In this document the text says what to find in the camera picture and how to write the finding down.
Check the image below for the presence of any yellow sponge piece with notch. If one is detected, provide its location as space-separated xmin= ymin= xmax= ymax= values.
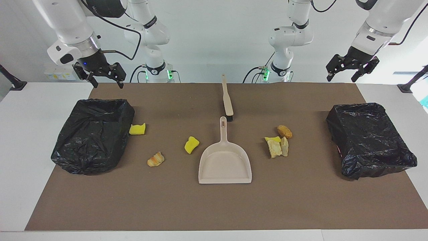
xmin=129 ymin=123 xmax=146 ymax=136

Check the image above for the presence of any brown fried croquette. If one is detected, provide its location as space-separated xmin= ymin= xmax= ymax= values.
xmin=277 ymin=125 xmax=293 ymax=139

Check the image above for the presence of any small striped bread roll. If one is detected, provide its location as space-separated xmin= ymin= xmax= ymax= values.
xmin=147 ymin=151 xmax=165 ymax=167

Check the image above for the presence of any pale bread piece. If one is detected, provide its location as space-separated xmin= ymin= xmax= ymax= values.
xmin=266 ymin=139 xmax=283 ymax=159

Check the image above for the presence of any irregular yellow sponge chunk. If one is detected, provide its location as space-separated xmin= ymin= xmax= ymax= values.
xmin=184 ymin=136 xmax=200 ymax=155

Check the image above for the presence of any beige brush with black bristles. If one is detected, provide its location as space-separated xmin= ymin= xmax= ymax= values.
xmin=221 ymin=74 xmax=234 ymax=122

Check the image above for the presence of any beige plastic dustpan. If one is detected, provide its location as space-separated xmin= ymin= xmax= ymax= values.
xmin=198 ymin=116 xmax=252 ymax=184

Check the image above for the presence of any black trash bag bin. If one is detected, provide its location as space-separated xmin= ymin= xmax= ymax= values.
xmin=326 ymin=102 xmax=418 ymax=180
xmin=50 ymin=98 xmax=135 ymax=175

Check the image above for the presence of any black clamp stand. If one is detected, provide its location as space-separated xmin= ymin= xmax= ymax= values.
xmin=0 ymin=64 xmax=27 ymax=91
xmin=397 ymin=65 xmax=428 ymax=94

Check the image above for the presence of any brown table mat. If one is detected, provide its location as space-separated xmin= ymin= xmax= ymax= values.
xmin=25 ymin=83 xmax=428 ymax=231

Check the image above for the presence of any black right base cable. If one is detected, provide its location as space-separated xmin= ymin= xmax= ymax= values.
xmin=130 ymin=65 xmax=148 ymax=83

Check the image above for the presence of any black base cable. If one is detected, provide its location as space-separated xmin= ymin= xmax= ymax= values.
xmin=130 ymin=65 xmax=148 ymax=83
xmin=243 ymin=66 xmax=268 ymax=83

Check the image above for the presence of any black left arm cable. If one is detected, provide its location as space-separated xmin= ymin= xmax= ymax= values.
xmin=310 ymin=0 xmax=428 ymax=46

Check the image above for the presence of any black left base cable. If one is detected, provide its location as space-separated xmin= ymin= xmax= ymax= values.
xmin=243 ymin=66 xmax=268 ymax=83

